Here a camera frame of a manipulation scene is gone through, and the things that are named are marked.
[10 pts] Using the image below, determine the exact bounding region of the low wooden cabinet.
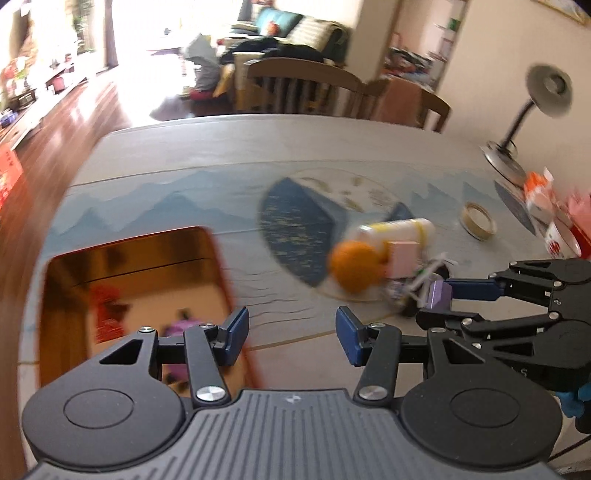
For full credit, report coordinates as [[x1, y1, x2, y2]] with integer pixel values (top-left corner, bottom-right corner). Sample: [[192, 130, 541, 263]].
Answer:
[[0, 55, 88, 148]]

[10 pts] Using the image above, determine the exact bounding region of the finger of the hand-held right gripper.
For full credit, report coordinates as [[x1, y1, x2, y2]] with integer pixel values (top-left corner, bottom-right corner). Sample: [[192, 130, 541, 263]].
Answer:
[[445, 259, 591, 319], [416, 309, 561, 356]]

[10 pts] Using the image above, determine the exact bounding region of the tan cloth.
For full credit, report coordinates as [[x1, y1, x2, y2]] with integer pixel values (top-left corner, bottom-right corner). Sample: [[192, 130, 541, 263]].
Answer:
[[376, 76, 426, 127]]

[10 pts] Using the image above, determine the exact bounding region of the dark clothing pile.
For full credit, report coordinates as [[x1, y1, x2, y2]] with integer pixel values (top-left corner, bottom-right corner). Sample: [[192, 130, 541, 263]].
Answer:
[[222, 39, 324, 63]]

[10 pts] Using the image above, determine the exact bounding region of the black cable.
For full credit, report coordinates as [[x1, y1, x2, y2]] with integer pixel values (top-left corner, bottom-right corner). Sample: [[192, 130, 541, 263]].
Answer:
[[549, 434, 591, 462]]

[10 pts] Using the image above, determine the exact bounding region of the red paper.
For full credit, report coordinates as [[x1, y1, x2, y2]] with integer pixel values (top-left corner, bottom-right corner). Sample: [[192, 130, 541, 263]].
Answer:
[[0, 148, 24, 208]]

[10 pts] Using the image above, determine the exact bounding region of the red and white cup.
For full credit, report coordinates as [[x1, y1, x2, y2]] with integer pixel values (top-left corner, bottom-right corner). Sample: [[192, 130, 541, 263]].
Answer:
[[545, 217, 583, 259]]

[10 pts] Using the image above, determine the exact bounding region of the purple toy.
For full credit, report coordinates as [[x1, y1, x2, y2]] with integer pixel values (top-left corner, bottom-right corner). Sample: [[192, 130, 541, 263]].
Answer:
[[161, 314, 199, 384]]

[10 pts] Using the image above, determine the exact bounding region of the grey desk lamp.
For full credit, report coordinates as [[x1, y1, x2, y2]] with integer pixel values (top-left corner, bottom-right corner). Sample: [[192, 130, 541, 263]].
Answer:
[[479, 65, 573, 185]]

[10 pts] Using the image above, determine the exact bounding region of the tape roll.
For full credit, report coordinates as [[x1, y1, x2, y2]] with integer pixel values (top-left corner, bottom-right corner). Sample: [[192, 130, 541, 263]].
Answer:
[[460, 202, 498, 241]]

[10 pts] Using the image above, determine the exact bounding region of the pink block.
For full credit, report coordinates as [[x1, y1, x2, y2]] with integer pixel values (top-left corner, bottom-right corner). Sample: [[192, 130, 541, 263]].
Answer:
[[383, 240, 423, 280]]

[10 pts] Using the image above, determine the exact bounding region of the orange ball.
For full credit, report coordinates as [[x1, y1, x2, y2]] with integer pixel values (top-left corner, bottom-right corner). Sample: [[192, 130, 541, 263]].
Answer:
[[329, 240, 384, 294]]

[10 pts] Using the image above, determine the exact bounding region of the wooden chair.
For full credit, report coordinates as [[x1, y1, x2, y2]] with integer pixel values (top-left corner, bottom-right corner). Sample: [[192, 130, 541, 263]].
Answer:
[[245, 58, 363, 116], [365, 76, 451, 132]]

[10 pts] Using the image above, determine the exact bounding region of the white bottle with yellow cap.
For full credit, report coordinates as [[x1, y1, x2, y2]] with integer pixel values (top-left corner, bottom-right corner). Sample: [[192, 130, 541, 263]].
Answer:
[[353, 218, 436, 252]]

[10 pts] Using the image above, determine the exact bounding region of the purple block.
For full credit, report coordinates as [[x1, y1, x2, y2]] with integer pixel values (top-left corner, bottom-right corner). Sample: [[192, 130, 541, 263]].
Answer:
[[427, 279, 455, 310]]

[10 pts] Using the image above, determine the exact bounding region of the sofa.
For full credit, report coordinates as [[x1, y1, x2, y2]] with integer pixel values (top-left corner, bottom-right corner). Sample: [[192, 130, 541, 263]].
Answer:
[[231, 7, 352, 65]]

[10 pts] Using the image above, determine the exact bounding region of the person's right hand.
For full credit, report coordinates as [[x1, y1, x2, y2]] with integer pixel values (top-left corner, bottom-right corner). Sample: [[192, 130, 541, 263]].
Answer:
[[556, 385, 591, 421]]

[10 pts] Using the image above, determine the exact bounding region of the red tin box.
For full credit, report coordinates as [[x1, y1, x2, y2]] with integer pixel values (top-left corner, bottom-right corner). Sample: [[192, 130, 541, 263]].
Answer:
[[39, 226, 266, 398]]

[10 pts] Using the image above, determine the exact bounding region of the grey bag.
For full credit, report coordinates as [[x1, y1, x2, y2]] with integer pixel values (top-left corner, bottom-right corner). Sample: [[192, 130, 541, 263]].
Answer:
[[185, 34, 220, 93]]

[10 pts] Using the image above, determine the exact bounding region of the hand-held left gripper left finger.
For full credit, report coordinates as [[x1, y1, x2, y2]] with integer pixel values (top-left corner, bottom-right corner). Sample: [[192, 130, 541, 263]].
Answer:
[[98, 306, 250, 409]]

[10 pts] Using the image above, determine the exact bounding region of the orange and white packet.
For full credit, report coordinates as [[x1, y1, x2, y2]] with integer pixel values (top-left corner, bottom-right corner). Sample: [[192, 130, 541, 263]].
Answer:
[[524, 168, 571, 222]]

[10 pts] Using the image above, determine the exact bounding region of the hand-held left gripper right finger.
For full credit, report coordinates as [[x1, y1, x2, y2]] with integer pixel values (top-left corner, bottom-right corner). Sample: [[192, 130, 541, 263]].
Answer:
[[335, 305, 497, 409]]

